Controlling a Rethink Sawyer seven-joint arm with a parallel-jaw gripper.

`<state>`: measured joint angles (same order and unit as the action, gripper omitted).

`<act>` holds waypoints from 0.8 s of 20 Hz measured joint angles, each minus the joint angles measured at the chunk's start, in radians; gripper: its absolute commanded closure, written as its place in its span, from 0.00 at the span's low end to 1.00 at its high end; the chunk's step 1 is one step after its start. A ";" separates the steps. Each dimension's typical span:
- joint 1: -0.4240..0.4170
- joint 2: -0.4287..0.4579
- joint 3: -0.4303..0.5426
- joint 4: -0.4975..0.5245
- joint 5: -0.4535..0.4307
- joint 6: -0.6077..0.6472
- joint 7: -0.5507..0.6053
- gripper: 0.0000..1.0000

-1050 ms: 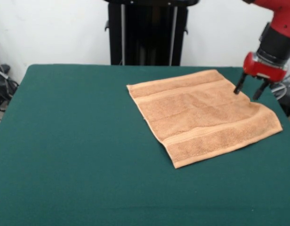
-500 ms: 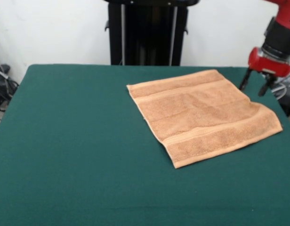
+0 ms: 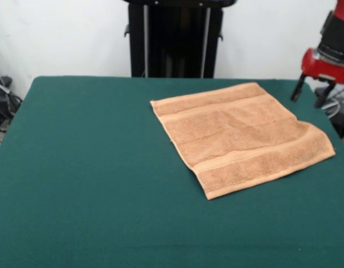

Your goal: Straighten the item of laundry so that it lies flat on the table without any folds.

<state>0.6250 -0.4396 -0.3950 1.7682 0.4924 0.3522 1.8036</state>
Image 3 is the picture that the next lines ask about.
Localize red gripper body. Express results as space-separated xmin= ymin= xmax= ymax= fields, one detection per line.
xmin=301 ymin=47 xmax=344 ymax=84

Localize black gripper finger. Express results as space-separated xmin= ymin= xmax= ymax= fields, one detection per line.
xmin=289 ymin=72 xmax=306 ymax=102
xmin=314 ymin=82 xmax=335 ymax=109

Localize tan terry towel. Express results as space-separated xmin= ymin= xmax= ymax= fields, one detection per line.
xmin=149 ymin=81 xmax=336 ymax=201

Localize dark green table cloth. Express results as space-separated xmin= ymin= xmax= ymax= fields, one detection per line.
xmin=0 ymin=75 xmax=344 ymax=268

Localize black equipment bundle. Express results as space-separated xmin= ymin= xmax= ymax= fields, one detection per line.
xmin=0 ymin=85 xmax=23 ymax=132

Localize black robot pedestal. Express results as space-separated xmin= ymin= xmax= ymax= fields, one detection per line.
xmin=123 ymin=0 xmax=236 ymax=78

